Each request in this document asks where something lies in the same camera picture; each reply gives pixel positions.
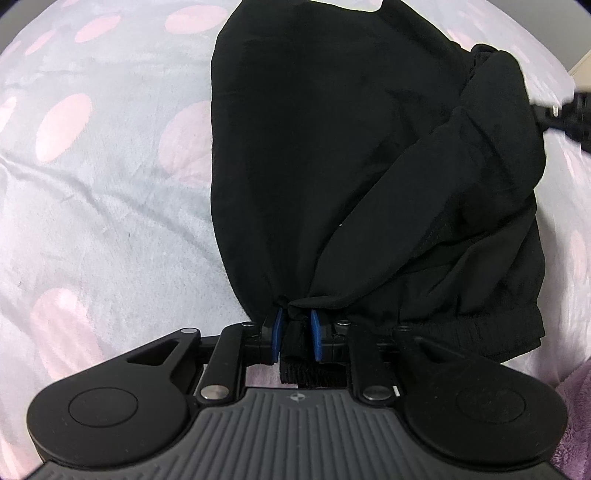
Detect purple fluffy blanket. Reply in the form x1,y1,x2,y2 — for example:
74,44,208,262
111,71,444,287
549,368,591,480

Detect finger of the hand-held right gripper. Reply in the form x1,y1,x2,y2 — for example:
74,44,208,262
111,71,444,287
530,89,591,156

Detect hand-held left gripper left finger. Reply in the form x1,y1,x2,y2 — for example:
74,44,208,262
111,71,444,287
124,308,285,408

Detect black garment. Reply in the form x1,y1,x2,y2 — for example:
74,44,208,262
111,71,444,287
210,0,548,389

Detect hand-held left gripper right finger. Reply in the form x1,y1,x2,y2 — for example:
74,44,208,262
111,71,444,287
310,308,468,408

